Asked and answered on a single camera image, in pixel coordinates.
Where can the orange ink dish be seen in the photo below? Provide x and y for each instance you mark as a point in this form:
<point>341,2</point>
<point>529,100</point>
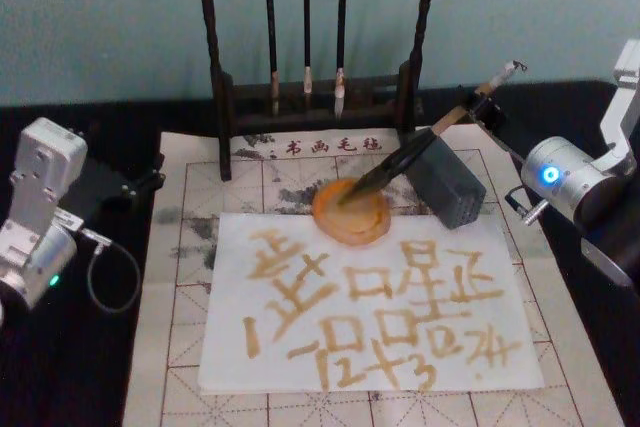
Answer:
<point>355,224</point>

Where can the white paper with brown writing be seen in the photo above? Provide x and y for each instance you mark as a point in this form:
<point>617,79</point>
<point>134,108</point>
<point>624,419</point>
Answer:
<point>360,307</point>

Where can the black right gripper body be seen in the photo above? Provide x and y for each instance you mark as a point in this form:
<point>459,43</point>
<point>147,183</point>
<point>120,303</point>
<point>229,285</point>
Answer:
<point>512,139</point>

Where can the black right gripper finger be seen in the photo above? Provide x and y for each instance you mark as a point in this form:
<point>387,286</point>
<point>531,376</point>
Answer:
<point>490,114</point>
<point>467,97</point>

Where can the hanging calligraphy brush stained tip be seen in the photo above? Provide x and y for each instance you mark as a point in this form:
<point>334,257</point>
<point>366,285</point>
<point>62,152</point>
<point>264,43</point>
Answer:
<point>341,32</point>

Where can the felt calligraphy mat red grid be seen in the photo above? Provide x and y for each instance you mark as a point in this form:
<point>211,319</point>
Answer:
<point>175,327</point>

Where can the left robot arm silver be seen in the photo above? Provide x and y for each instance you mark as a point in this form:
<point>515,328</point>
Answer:
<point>35,242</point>

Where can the grey rectangular block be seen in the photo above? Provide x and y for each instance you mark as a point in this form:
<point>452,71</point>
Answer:
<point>447,182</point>

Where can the dark wooden brush rack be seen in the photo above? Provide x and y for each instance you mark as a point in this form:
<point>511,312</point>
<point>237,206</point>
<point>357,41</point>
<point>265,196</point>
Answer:
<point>222,97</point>

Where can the black table cloth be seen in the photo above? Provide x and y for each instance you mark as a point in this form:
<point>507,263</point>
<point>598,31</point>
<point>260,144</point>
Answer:
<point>65,372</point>

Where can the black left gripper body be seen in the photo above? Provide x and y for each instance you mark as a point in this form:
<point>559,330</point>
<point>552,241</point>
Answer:
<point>102,182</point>

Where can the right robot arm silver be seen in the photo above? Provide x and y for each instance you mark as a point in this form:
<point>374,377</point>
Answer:
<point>575,182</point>

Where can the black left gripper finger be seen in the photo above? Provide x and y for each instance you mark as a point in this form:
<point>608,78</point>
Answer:
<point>122,199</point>
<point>150,179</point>

